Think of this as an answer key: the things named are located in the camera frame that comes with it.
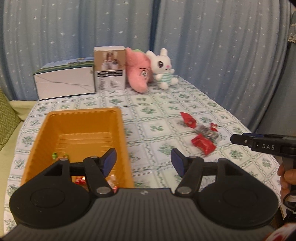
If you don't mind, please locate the red snack packet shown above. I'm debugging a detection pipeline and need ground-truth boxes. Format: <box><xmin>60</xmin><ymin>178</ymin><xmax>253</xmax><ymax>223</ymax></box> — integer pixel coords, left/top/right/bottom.
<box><xmin>191</xmin><ymin>134</ymin><xmax>216</xmax><ymax>156</ymax></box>
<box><xmin>180</xmin><ymin>112</ymin><xmax>197</xmax><ymax>128</ymax></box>

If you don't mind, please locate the blue star curtain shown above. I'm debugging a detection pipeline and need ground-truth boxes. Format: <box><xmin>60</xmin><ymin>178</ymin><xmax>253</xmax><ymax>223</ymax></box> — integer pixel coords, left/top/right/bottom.
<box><xmin>0</xmin><ymin>0</ymin><xmax>155</xmax><ymax>101</ymax></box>
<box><xmin>154</xmin><ymin>0</ymin><xmax>289</xmax><ymax>137</ymax></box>

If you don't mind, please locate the white green cardboard box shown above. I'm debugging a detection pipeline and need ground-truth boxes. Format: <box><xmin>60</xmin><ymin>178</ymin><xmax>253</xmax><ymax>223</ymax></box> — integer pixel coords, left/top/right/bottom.
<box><xmin>32</xmin><ymin>58</ymin><xmax>96</xmax><ymax>100</ymax></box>

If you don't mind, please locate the person's right hand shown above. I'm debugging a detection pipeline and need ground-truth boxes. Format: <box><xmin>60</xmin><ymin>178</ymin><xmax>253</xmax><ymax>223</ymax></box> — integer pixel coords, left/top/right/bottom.
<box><xmin>277</xmin><ymin>162</ymin><xmax>296</xmax><ymax>202</ymax></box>

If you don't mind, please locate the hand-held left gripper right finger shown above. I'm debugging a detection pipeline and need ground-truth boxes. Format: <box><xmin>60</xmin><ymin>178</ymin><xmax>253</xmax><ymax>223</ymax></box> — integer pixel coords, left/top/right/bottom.
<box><xmin>171</xmin><ymin>148</ymin><xmax>243</xmax><ymax>197</ymax></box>

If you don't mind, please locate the person's red white clothing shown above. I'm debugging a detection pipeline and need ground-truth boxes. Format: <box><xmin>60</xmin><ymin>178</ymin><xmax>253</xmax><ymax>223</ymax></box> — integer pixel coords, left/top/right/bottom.
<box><xmin>264</xmin><ymin>221</ymin><xmax>296</xmax><ymax>241</ymax></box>

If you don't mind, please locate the pink plush toy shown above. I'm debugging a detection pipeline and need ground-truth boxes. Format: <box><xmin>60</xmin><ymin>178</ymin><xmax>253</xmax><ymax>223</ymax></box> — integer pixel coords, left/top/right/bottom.
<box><xmin>125</xmin><ymin>48</ymin><xmax>154</xmax><ymax>93</ymax></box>

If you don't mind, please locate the orange plastic tray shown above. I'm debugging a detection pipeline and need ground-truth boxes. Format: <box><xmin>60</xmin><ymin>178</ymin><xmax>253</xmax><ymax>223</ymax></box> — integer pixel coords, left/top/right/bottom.
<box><xmin>20</xmin><ymin>107</ymin><xmax>134</xmax><ymax>189</ymax></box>

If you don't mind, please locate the clear dark snack packet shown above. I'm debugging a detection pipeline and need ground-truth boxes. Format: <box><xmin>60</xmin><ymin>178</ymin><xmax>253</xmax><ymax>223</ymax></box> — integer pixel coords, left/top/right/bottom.
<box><xmin>196</xmin><ymin>126</ymin><xmax>220</xmax><ymax>142</ymax></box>

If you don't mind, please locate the brown white product box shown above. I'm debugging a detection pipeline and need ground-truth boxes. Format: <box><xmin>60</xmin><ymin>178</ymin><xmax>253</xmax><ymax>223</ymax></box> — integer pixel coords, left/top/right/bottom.
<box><xmin>94</xmin><ymin>46</ymin><xmax>126</xmax><ymax>91</ymax></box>

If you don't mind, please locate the white bunny plush toy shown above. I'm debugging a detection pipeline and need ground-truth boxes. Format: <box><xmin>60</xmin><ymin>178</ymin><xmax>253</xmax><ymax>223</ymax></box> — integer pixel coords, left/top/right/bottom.
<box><xmin>146</xmin><ymin>48</ymin><xmax>179</xmax><ymax>90</ymax></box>

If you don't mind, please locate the green zigzag cushion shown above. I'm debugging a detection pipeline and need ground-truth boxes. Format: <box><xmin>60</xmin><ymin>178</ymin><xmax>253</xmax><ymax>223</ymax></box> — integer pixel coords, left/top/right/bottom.
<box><xmin>0</xmin><ymin>88</ymin><xmax>22</xmax><ymax>151</ymax></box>

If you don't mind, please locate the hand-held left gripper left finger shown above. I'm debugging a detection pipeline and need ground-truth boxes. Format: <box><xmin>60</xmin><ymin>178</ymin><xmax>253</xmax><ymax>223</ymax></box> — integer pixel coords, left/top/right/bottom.
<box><xmin>44</xmin><ymin>148</ymin><xmax>117</xmax><ymax>197</ymax></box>

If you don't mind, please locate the light green sofa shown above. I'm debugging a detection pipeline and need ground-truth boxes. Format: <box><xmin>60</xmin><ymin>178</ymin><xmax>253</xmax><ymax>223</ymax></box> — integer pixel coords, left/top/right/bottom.
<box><xmin>0</xmin><ymin>100</ymin><xmax>37</xmax><ymax>234</ymax></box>

